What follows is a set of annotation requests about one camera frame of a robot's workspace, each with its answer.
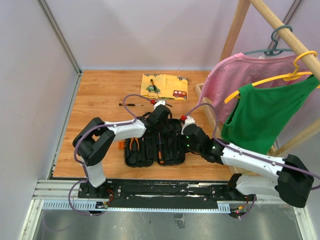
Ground black plastic tool case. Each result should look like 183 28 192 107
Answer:
118 118 187 168

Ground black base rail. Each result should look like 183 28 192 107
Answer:
32 177 307 215

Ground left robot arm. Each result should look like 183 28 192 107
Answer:
72 100 171 198

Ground yellow car print cloth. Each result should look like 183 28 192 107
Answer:
140 73 189 101

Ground green tank top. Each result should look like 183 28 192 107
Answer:
221 75 320 154

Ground teal clothes hanger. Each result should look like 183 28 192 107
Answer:
243 25 293 57

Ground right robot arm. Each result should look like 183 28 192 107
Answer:
181 118 314 208

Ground orange needle nose pliers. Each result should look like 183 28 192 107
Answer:
129 137 140 153

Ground wooden clothes rack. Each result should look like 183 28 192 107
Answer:
194 0 320 177

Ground black handled screwdriver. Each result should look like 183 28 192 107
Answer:
158 133 165 164

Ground yellow clothes hanger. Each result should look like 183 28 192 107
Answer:
218 53 312 106

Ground small screwdriver on cloth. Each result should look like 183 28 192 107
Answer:
150 79 160 99

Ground small black precision screwdriver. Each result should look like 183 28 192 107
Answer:
118 103 144 107

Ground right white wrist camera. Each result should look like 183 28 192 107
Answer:
180 115 196 135

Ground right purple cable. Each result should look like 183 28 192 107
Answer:
180 102 320 221

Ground pink t-shirt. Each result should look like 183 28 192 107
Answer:
197 53 297 123

